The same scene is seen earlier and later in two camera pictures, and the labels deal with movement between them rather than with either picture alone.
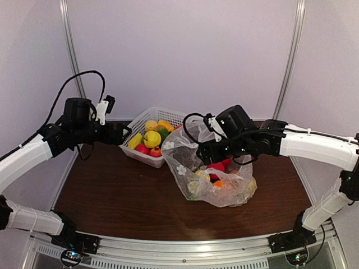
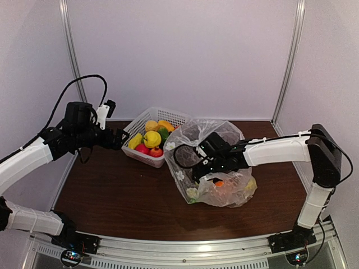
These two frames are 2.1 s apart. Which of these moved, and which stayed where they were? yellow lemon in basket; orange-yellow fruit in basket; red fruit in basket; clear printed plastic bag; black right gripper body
Moved: clear printed plastic bag; black right gripper body
Stayed: yellow lemon in basket; red fruit in basket; orange-yellow fruit in basket
